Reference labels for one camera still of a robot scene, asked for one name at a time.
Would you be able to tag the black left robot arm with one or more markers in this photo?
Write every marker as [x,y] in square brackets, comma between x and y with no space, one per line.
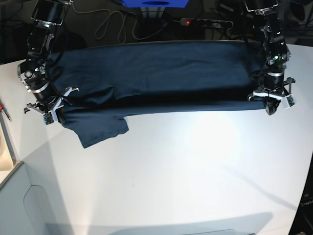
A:
[273,88]

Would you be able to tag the blue plastic box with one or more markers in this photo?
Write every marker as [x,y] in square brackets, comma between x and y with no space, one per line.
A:
[155,3]

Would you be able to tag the dark blue T-shirt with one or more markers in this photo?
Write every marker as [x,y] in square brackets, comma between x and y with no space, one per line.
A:
[114,82]

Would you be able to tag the red-handled tool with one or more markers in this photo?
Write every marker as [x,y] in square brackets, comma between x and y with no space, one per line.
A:
[4,111]

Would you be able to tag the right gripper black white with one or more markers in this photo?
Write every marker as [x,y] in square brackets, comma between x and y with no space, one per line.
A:
[49,105]

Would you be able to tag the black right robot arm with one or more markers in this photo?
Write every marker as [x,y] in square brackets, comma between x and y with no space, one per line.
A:
[39,72]

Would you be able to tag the white power strip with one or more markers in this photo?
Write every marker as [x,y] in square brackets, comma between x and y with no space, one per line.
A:
[210,23]

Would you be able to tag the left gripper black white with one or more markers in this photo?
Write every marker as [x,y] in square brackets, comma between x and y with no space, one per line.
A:
[272,98]

